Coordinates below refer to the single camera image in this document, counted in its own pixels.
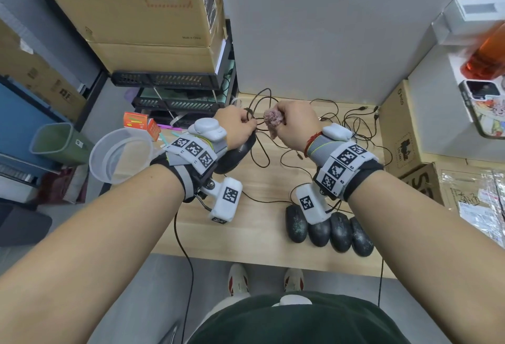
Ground person's left hand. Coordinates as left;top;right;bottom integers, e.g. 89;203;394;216
213;106;258;152

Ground person's right hand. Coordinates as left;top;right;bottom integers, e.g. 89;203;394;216
263;101;324;155

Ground pink fluffy wiping cloth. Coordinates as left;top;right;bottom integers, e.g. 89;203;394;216
263;104;287;140

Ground black computer mouse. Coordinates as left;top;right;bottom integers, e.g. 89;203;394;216
285;204;310;244
329;212;354;254
350;217;375;258
307;219;332;248
213;132;258;176

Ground black mouse cable with plug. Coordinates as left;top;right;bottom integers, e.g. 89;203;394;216
241;88;283;169

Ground tangle of black mouse cables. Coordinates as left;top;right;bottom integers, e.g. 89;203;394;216
241;97;394;215

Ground person's left forearm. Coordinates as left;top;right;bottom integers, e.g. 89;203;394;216
0;164;187;344

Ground person's right forearm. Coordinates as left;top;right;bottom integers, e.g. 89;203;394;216
347;170;505;344

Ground person's left shoe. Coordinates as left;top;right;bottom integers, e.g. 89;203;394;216
227;263;251;298

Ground person's beige trousers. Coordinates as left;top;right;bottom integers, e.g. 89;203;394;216
195;295;238;335

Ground person's dark shirt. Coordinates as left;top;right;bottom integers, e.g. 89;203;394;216
189;291;411;344

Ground grey left wrist sleeve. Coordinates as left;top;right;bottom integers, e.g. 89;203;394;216
208;138;230;160

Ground grey wrist sleeve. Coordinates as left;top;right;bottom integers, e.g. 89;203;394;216
307;134;345;168
208;138;230;160

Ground white left wrist puck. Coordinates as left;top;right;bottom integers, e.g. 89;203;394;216
188;118;228;143

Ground white wrist puck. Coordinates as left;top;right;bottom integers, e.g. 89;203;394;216
188;118;228;143
322;123;354;143

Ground grey right wrist sleeve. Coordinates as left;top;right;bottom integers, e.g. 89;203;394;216
307;134;345;168

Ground white right wrist puck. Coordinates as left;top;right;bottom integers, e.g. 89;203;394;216
322;123;354;143

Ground plain orange small box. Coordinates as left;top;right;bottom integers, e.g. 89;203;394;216
146;118;162;143

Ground black stacked tray rack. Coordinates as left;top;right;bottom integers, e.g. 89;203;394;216
110;20;239;126

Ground small stamped cardboard box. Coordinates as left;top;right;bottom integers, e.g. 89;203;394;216
378;79;436;179

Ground orange box with green print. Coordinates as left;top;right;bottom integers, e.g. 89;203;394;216
123;112;150;130

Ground plain cardboard box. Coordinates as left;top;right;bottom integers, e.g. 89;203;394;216
87;28;233;73

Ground large white box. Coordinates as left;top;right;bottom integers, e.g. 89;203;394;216
408;43;505;163

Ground clear plastic basin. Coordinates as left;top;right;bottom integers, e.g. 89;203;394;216
89;128;155;186

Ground white chest device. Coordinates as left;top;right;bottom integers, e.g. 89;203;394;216
272;295;314;308

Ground large stamped cardboard box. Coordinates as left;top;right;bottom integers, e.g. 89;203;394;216
25;0;226;48

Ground cardboard box with black logo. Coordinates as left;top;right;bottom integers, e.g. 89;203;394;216
399;162;505;249

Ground phone with colourful case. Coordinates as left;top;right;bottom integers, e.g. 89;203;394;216
459;79;505;140

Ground dark red bag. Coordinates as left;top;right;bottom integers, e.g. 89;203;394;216
39;164;90;205

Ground green trash bin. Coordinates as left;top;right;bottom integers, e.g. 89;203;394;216
29;122;95;167

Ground small white boxes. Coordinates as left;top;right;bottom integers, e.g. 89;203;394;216
432;0;505;46

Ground orange bottle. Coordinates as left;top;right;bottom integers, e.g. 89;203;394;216
460;20;505;80

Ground cardboard box with small prints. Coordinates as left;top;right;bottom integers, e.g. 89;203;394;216
0;20;88;124

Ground blue panel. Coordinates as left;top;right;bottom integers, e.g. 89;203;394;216
0;81;70;173

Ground grey slatted panel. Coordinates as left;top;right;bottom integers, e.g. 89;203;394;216
0;164;37;189

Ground dark grey padded seat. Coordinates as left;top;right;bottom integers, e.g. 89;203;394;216
0;203;53;248

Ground red string bracelet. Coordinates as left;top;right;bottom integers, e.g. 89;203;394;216
304;131;324;159

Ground left wrist camera rig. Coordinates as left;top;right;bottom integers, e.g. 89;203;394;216
149;136;244;225

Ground black left rig cable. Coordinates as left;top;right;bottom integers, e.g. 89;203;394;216
174;213;195;341

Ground black rig cable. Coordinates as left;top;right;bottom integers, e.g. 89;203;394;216
174;213;195;341
377;259;385;308

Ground black right rig cable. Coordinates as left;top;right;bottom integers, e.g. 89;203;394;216
377;259;385;308

